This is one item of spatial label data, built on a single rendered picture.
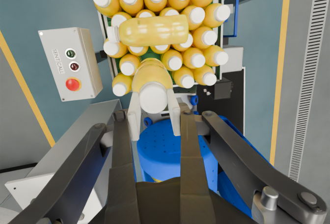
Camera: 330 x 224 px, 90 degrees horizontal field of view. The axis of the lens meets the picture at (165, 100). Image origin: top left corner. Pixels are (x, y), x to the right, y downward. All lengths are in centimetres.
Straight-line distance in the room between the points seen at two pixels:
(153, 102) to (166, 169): 31
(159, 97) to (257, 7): 172
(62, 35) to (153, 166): 44
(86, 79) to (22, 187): 61
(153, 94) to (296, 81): 212
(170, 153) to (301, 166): 259
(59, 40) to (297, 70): 211
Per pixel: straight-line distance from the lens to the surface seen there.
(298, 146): 274
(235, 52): 83
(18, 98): 210
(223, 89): 68
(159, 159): 51
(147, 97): 22
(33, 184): 97
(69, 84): 55
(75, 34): 53
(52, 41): 56
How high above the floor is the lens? 159
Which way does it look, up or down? 69 degrees down
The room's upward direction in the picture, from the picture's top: 166 degrees clockwise
